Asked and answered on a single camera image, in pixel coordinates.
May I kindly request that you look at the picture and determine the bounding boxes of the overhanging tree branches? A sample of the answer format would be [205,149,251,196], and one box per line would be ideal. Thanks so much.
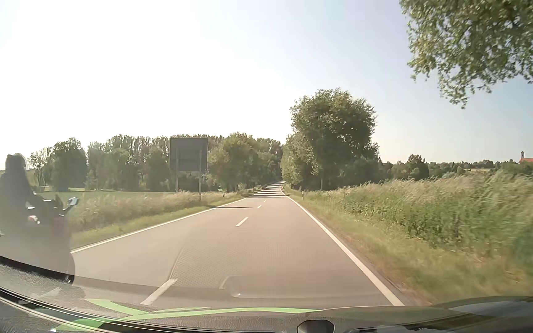
[400,0,533,109]

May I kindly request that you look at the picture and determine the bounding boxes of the large road sign seen from behind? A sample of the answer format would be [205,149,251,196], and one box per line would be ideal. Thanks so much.
[169,137,209,200]

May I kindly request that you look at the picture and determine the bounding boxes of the grey asphalt road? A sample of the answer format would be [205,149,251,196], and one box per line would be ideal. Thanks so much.
[0,182,406,311]

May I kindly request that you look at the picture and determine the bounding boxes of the large green tree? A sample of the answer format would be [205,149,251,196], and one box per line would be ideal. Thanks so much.
[280,88,382,191]

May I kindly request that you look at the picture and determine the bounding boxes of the distant row of trees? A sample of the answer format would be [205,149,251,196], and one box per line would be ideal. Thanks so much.
[380,154,533,182]

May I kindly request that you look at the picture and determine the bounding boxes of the road markings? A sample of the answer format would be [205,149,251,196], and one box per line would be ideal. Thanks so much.
[71,183,405,307]

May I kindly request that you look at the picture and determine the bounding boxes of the person on motorcycle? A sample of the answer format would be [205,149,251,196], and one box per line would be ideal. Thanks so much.
[0,153,80,284]

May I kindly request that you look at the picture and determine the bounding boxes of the grass verge with tall grass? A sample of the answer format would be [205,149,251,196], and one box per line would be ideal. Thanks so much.
[283,169,533,305]
[65,185,267,249]

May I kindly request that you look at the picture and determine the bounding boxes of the car's own bonnet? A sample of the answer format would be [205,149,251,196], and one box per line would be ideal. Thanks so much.
[0,280,533,333]

